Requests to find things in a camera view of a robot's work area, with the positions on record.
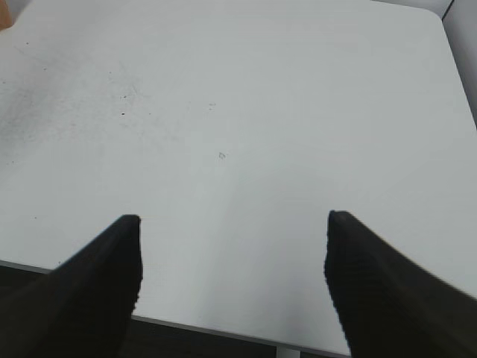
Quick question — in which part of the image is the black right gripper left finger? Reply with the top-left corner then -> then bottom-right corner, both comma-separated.
1,215 -> 142,357

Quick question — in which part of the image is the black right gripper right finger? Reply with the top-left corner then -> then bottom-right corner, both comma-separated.
324,210 -> 476,357

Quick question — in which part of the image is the orange soda bottle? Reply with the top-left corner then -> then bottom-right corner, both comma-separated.
0,0 -> 16,30

